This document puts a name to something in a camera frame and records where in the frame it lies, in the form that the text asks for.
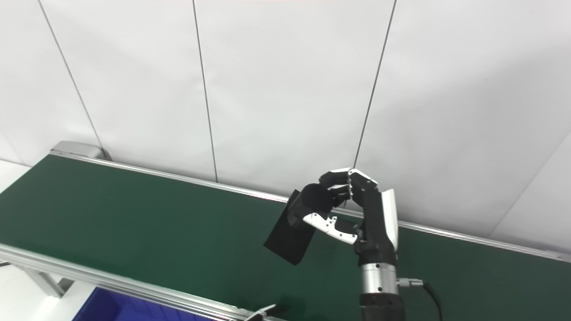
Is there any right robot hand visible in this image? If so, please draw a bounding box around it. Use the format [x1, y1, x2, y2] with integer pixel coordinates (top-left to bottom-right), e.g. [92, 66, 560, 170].
[303, 168, 399, 268]

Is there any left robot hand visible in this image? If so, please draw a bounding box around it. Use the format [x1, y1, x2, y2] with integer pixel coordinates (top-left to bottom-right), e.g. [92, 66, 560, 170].
[243, 304, 288, 321]

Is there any black cylinder-on-block part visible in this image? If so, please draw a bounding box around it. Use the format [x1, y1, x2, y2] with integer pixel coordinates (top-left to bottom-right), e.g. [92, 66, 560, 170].
[263, 183, 339, 266]

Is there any green conveyor belt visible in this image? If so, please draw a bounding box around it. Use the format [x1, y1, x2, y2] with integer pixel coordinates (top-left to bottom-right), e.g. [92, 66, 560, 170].
[0, 154, 571, 321]
[0, 149, 571, 321]

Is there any blue plastic bin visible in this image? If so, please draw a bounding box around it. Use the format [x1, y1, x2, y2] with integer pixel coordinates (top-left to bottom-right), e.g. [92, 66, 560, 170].
[71, 287, 215, 321]

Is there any aluminium conveyor leg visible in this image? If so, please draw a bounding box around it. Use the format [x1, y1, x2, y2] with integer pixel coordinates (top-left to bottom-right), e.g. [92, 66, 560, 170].
[22, 267, 74, 298]

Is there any grey conveyor end housing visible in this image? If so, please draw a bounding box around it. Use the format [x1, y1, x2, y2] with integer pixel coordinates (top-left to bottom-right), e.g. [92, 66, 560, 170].
[50, 141, 110, 160]

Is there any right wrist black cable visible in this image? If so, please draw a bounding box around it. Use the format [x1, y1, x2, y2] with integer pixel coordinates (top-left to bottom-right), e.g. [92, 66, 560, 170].
[397, 277, 443, 321]

